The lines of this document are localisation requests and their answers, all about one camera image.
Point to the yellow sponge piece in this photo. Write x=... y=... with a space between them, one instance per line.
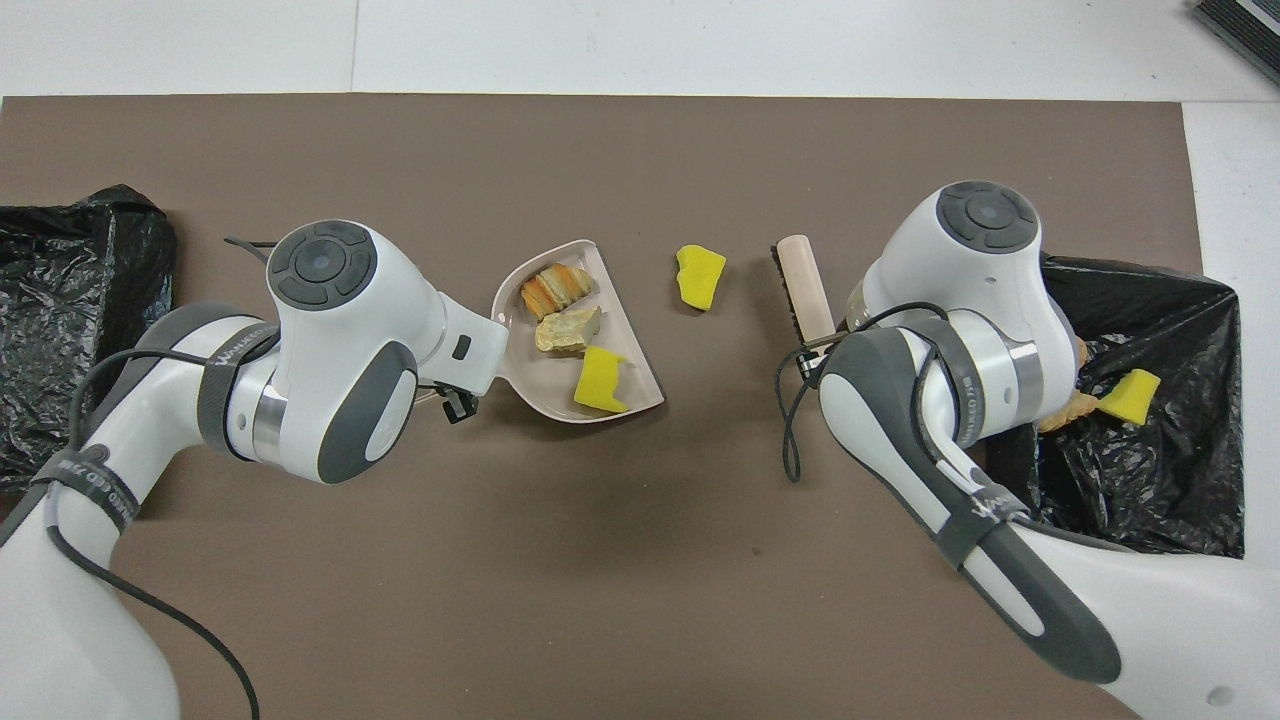
x=598 y=385
x=700 y=278
x=1132 y=395

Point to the beige plastic dustpan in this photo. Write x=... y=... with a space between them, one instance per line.
x=545 y=380

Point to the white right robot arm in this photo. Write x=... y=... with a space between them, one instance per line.
x=985 y=215

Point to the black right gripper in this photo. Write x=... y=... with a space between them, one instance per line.
x=812 y=362

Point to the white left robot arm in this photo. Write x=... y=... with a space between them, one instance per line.
x=320 y=265

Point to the black bag lined bin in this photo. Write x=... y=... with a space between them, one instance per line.
x=1150 y=480
x=60 y=300

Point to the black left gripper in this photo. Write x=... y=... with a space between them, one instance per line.
x=458 y=405

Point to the dark ribbed device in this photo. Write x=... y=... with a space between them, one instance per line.
x=1245 y=25

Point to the beige foam rock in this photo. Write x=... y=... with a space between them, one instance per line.
x=555 y=290
x=568 y=330
x=1075 y=410

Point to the large brown table mat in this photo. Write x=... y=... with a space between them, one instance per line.
x=600 y=550

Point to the beige hand brush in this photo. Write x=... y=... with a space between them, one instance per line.
x=805 y=285

